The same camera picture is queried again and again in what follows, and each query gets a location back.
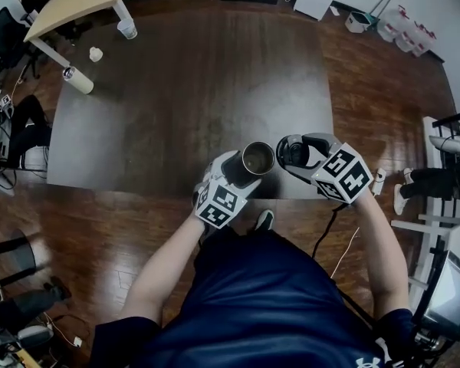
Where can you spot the person's right forearm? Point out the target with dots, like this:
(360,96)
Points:
(383,259)

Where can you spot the light wooden table white legs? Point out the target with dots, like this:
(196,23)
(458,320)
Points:
(80,2)

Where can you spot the person's navy blue shirt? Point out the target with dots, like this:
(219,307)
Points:
(260,313)

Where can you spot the clear water jug red cap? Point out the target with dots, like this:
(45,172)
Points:
(424,42)
(409,38)
(393,25)

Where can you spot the black framed tablet screen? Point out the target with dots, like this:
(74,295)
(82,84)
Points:
(450,295)

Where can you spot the black round lid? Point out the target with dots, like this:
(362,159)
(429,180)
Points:
(291,150)

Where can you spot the white plastic bin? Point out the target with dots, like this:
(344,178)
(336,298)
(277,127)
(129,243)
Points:
(357,22)

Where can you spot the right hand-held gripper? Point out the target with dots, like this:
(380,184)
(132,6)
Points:
(345,175)

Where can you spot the dark metal tumbler cup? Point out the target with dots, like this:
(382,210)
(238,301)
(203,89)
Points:
(257,157)

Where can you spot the white desk frame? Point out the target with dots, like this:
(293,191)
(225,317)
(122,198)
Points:
(433,228)

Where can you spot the white insulated bottle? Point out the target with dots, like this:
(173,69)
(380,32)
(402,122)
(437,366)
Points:
(79,82)

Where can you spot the white power strip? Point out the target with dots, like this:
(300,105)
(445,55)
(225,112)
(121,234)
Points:
(378,180)

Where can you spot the clear plastic cup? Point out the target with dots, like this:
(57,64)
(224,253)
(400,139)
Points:
(127,29)

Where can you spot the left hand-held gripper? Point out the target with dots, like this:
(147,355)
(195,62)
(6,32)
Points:
(220,203)

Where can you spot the small white charger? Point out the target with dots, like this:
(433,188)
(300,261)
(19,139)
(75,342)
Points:
(77,341)

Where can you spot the person's dark shoe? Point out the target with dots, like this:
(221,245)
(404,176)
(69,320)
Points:
(264,221)

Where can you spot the person's left forearm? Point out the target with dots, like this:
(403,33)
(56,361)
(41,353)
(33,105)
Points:
(165,270)

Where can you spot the dark brown table white legs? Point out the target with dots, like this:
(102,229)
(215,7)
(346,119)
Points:
(176,98)

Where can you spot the black stool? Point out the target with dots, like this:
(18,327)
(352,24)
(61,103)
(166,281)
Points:
(17,257)

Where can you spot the black office chair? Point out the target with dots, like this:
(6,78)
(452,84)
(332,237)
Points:
(2,37)

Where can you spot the small white bottle cap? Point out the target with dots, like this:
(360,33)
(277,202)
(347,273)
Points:
(96,54)

